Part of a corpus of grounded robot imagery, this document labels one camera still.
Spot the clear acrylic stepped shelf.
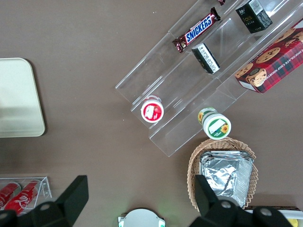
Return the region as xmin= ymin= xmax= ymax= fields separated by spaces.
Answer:
xmin=115 ymin=0 xmax=303 ymax=158

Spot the beige plastic tray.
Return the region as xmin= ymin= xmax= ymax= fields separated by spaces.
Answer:
xmin=0 ymin=58 xmax=46 ymax=138

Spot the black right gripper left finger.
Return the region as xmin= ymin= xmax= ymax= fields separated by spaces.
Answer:
xmin=16 ymin=175 xmax=89 ymax=227

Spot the red lid yogurt cup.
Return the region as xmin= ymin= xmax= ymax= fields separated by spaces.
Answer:
xmin=140 ymin=94 xmax=165 ymax=123

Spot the light wicker basket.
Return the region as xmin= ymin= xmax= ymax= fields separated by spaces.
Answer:
xmin=187 ymin=138 xmax=259 ymax=210

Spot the green lid yogurt cup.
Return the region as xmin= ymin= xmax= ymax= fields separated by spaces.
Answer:
xmin=197 ymin=106 xmax=232 ymax=140

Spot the stack of foil trays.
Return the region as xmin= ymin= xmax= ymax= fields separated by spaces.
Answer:
xmin=200 ymin=150 xmax=255 ymax=209

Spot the small black box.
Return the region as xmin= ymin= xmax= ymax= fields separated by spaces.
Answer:
xmin=191 ymin=43 xmax=222 ymax=75
xmin=235 ymin=0 xmax=273 ymax=35

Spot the red tartan cookie box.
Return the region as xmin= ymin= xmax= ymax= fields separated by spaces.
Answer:
xmin=234 ymin=19 xmax=303 ymax=95

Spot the clear acrylic bottle rack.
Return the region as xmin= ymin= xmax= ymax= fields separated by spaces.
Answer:
xmin=0 ymin=176 xmax=53 ymax=216

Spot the white plastic snack bin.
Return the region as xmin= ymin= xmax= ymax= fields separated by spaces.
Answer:
xmin=245 ymin=207 xmax=303 ymax=227

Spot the red cola bottle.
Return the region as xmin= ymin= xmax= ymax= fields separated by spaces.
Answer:
xmin=4 ymin=180 xmax=43 ymax=215
xmin=0 ymin=182 xmax=22 ymax=211

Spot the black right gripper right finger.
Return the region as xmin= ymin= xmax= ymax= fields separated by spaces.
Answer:
xmin=190 ymin=175 xmax=253 ymax=227

